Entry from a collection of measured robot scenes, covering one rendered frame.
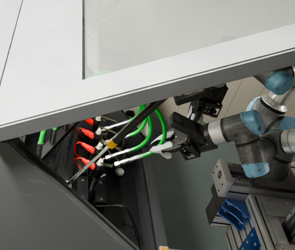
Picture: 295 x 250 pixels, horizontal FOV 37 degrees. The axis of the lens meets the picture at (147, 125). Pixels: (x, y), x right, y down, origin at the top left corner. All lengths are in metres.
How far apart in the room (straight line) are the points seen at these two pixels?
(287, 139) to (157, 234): 0.53
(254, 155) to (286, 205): 0.65
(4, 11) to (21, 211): 0.57
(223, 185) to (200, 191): 1.43
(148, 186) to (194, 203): 1.47
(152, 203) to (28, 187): 0.69
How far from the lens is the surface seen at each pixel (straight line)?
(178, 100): 1.43
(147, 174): 1.71
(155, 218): 1.56
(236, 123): 1.29
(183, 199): 3.10
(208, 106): 1.46
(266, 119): 1.79
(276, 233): 1.77
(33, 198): 1.05
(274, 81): 1.37
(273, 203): 1.89
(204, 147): 1.37
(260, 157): 1.31
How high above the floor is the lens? 2.07
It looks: 35 degrees down
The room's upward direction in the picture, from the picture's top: 20 degrees clockwise
